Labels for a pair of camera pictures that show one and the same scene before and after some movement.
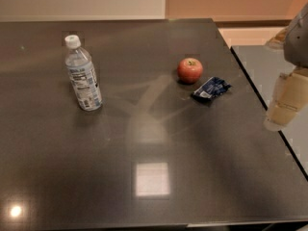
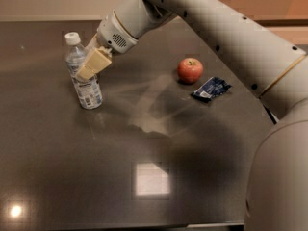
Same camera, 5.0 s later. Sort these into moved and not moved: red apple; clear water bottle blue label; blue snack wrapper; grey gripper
Moved: grey gripper
Not moved: clear water bottle blue label; blue snack wrapper; red apple
